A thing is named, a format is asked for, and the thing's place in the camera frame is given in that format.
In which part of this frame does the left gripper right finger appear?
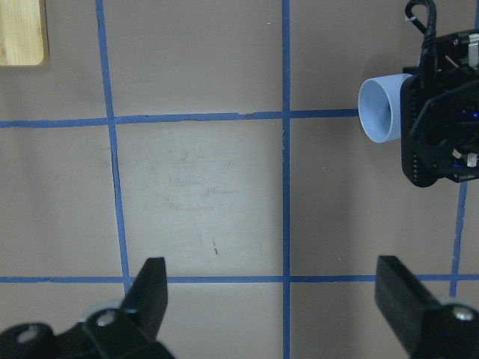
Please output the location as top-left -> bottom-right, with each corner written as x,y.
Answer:
374,255 -> 442,352

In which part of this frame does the light blue plastic cup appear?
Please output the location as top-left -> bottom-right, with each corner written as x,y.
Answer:
358,74 -> 411,144

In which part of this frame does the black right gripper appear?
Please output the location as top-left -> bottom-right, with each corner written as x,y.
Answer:
400,29 -> 478,187

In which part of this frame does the wooden cup rack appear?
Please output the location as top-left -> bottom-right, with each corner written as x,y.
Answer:
1,0 -> 49,67

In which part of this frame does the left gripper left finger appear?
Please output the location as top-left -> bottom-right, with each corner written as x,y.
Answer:
120,257 -> 168,340

